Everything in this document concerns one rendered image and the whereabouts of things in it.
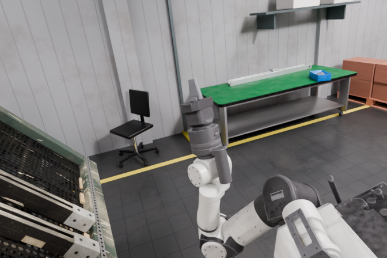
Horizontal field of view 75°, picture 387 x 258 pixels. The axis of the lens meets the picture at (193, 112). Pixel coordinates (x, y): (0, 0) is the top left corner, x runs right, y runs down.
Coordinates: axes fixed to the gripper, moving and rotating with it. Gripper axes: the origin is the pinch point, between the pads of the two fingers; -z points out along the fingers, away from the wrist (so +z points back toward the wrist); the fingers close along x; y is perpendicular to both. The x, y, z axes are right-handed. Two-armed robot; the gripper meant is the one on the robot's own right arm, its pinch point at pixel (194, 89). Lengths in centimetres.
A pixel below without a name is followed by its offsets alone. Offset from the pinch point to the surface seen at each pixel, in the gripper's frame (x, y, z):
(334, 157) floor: -276, -20, 121
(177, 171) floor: -187, 151, 100
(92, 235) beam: -6, 73, 57
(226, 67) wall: -333, 117, -17
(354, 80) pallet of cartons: -477, -61, 52
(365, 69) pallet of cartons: -462, -79, 34
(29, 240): 20, 69, 41
